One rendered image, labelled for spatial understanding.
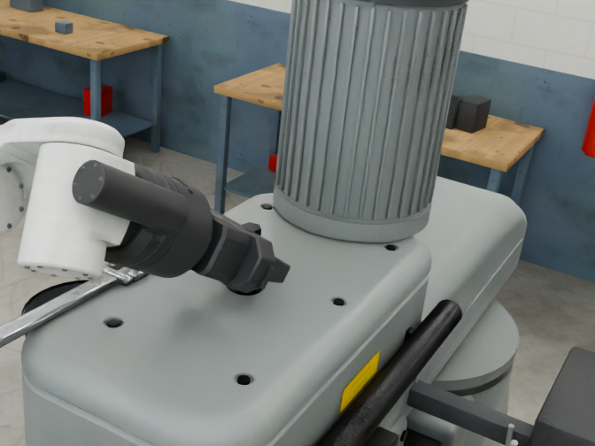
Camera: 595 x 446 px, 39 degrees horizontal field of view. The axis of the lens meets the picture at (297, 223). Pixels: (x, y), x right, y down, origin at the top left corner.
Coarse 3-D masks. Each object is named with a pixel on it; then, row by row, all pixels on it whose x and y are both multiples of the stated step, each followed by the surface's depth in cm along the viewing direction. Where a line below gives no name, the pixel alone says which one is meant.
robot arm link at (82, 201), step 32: (64, 160) 64; (96, 160) 62; (32, 192) 65; (64, 192) 64; (96, 192) 61; (128, 192) 62; (160, 192) 66; (32, 224) 64; (64, 224) 63; (96, 224) 65; (128, 224) 67; (160, 224) 66; (32, 256) 63; (64, 256) 63; (96, 256) 65; (128, 256) 69; (160, 256) 71
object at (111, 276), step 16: (112, 272) 85; (80, 288) 82; (96, 288) 82; (48, 304) 78; (64, 304) 79; (16, 320) 76; (32, 320) 76; (48, 320) 77; (0, 336) 73; (16, 336) 74
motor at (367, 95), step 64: (320, 0) 89; (384, 0) 86; (448, 0) 88; (320, 64) 91; (384, 64) 89; (448, 64) 94; (320, 128) 94; (384, 128) 92; (320, 192) 96; (384, 192) 96
